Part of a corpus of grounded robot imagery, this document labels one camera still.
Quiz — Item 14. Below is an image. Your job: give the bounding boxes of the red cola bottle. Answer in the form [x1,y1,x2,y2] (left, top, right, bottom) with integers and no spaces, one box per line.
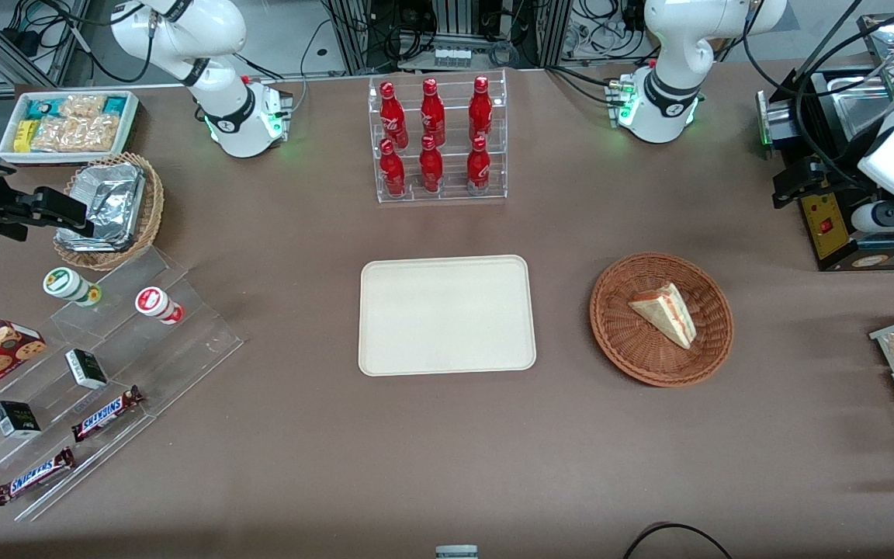
[379,82,409,148]
[420,78,446,147]
[419,135,444,193]
[466,136,491,195]
[469,75,493,142]
[379,138,407,196]

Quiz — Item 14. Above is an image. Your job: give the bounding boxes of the black floor cable loop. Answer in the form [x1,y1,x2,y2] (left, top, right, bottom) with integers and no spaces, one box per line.
[622,523,735,559]

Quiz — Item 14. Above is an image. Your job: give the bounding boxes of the green lid white cup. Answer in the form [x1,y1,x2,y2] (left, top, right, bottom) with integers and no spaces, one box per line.
[43,266,102,307]

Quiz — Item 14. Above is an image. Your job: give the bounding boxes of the black food warmer case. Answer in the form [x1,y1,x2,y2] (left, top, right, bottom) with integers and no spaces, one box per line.
[756,14,894,273]

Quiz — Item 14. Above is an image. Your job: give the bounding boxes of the brown wicker basket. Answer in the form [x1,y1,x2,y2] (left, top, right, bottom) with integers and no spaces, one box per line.
[589,252,735,387]

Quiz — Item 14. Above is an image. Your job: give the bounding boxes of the cream rectangular plastic tray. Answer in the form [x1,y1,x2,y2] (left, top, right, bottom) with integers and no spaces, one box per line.
[359,255,537,377]

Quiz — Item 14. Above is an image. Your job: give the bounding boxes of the small black box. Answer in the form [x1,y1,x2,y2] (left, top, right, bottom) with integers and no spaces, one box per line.
[64,349,109,391]
[0,401,42,439]

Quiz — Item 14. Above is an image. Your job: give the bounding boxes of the large clear rice cracker bag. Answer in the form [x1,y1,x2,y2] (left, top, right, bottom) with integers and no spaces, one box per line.
[31,115,120,153]

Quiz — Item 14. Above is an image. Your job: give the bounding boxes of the silver foil container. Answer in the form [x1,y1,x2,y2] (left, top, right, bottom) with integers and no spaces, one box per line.
[55,161,147,251]

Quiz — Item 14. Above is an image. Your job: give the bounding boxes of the clear acrylic bottle rack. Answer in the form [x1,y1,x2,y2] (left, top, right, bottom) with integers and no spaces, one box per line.
[368,68,508,204]

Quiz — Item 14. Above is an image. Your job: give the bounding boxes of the clear acrylic stepped display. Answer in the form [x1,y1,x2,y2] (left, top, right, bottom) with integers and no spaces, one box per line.
[0,247,244,523]

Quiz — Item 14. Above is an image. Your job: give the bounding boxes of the small clear rice cracker bag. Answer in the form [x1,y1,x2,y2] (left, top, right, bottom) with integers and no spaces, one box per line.
[57,94,107,120]

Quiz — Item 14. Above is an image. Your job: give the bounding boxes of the red lid white cup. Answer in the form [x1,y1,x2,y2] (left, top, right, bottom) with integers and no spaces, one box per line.
[134,286,185,325]

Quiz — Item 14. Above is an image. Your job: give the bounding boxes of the light wicker basket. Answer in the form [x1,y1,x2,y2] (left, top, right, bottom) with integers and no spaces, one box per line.
[53,151,165,272]

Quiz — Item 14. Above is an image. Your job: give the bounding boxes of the snickers chocolate bar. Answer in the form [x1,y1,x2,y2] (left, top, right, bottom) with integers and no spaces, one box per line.
[0,447,76,507]
[71,386,145,443]

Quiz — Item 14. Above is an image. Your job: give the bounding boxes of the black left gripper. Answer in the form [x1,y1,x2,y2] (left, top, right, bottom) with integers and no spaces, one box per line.
[773,146,882,211]

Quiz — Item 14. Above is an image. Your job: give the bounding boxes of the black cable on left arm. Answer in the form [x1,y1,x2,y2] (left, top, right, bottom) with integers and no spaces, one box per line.
[742,0,894,204]

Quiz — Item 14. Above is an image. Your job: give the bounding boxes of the white snack tray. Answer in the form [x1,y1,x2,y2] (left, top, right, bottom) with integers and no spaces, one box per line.
[0,89,140,165]

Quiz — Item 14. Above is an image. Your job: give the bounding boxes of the aluminium frame with cables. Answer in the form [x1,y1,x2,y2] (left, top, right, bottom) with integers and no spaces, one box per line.
[323,0,580,75]

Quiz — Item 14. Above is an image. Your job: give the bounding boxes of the triangular sandwich with red filling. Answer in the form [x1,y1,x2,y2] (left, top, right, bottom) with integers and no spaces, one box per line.
[628,282,698,351]

